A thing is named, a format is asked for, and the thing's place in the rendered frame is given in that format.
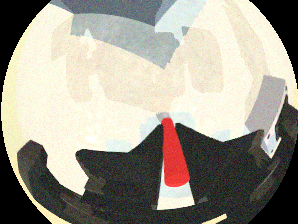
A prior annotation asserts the red peg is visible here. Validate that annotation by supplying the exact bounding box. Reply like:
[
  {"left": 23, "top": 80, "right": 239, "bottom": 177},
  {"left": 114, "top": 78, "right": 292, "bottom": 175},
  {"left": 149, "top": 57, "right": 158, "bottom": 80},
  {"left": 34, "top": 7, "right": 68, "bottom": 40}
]
[{"left": 161, "top": 117, "right": 190, "bottom": 188}]

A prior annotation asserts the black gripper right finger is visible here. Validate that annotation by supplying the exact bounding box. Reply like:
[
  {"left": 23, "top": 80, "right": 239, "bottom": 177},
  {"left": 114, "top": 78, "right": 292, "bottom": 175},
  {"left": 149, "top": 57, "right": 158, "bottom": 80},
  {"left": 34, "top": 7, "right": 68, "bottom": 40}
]
[{"left": 174, "top": 123, "right": 265, "bottom": 205}]

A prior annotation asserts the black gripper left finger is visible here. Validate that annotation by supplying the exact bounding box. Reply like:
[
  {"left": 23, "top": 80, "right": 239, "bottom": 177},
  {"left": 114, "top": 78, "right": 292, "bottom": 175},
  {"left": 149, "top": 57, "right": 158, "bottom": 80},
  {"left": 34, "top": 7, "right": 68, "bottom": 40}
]
[{"left": 74, "top": 124, "right": 165, "bottom": 209}]

